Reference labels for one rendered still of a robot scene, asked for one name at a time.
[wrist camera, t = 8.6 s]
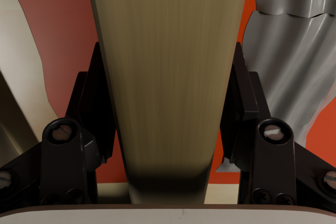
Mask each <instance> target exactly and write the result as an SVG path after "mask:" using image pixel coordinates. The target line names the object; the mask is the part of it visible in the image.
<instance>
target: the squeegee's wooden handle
mask: <svg viewBox="0 0 336 224"><path fill-rule="evenodd" d="M90 2H91V7H92V12H93V17H94V22H95V27H96V32H97V37H98V42H99V47H100V52H101V57H102V61H103V66H104V71H105V76H106V81H107V86H108V91H109V96H110V101H111V106H112V111H113V116H114V121H115V126H116V131H117V136H118V140H119V145H120V150H121V155H122V160H123V165H124V170H125V175H126V180H127V185H128V190H129V195H130V200H131V204H204V202H205V197H206V192H207V187H208V182H209V177H210V172H211V167H212V162H213V157H214V152H215V148H216V143H217V138H218V133H219V128H220V123H221V118H222V113H223V108H224V103H225V98H226V93H227V88H228V83H229V78H230V73H231V68H232V63H233V58H234V53H235V48H236V43H237V38H238V33H239V28H240V23H241V19H242V14H243V9H244V4H245V0H90Z"/></svg>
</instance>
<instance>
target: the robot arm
mask: <svg viewBox="0 0 336 224"><path fill-rule="evenodd" d="M219 127H220V134H221V140H222V147H223V154H224V157H225V158H227V159H229V163H230V164H235V166H236V167H238V168H239V169H240V178H239V188H238V198H237V204H99V198H98V188H97V178H96V169H97V168H98V167H100V166H101V164H106V163H107V159H109V158H111V157H112V154H113V147H114V140H115V133H116V124H115V119H114V114H113V109H112V104H111V99H110V94H109V89H108V84H107V79H106V74H105V69H104V64H103V60H102V55H101V50H100V45H99V42H98V41H97V42H96V43H95V46H94V50H93V53H92V57H91V61H90V64H89V68H88V71H80V72H79V73H78V74H77V77H76V80H75V84H74V87H73V90H72V94H71V97H70V100H69V104H68V107H67V110H66V114H65V117H61V118H58V119H55V120H53V121H52V122H50V123H49V124H48V125H47V126H46V127H45V128H44V130H43V132H42V141H41V142H40V143H38V144H36V145H35V146H33V147H32V148H30V149H29V150H27V151H26V152H24V153H22V154H21V155H19V156H18V157H16V158H15V159H13V160H12V161H10V162H8V163H7V164H5V165H4V166H2V167H1V168H0V224H336V168H335V167H334V166H332V165H331V164H329V163H328V162H326V161H324V160H323V159H321V158H320V157H318V156H317V155H315V154H314V153H312V152H310V151H309V150H307V149H306V148H304V147H303V146H301V145H300V144H298V143H296V142H295V141H294V132H293V130H292V128H291V127H290V126H289V125H288V124H287V123H286V122H284V121H283V120H281V119H278V118H275V117H271V114H270V110H269V107H268V104H267V100H266V97H265V94H264V90H263V87H262V84H261V80H260V77H259V74H258V73H257V72H256V71H248V68H247V64H246V61H245V57H244V53H243V50H242V46H241V43H240V42H236V46H235V51H234V56H233V61H232V66H231V71H230V76H229V81H228V86H227V91H226V96H225V101H224V106H223V111H222V116H221V121H220V126H219Z"/></svg>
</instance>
